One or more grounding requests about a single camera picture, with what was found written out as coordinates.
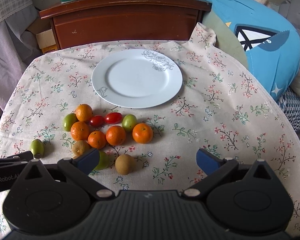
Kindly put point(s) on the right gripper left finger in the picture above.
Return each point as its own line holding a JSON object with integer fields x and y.
{"x": 78, "y": 170}

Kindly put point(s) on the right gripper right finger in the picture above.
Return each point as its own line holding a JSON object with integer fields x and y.
{"x": 218, "y": 171}

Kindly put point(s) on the brown longan fruit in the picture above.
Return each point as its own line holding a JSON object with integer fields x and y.
{"x": 124, "y": 164}
{"x": 80, "y": 147}

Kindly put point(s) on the green jujube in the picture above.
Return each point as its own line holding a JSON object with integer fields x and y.
{"x": 68, "y": 121}
{"x": 129, "y": 122}
{"x": 103, "y": 161}
{"x": 37, "y": 148}

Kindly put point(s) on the orange mandarin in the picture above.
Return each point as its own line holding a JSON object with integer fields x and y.
{"x": 115, "y": 135}
{"x": 80, "y": 131}
{"x": 84, "y": 113}
{"x": 97, "y": 139}
{"x": 142, "y": 133}

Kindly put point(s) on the red cherry tomato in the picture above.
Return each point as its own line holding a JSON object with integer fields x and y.
{"x": 113, "y": 118}
{"x": 97, "y": 121}

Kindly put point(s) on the white floral plate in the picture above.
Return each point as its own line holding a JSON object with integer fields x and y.
{"x": 137, "y": 78}

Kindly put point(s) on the blue shark plush pillow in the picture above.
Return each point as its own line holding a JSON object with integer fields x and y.
{"x": 270, "y": 42}

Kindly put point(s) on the cardboard box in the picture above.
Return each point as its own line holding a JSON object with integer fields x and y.
{"x": 46, "y": 41}

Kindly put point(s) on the dark wooden cabinet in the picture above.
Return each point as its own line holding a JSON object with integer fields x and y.
{"x": 88, "y": 21}

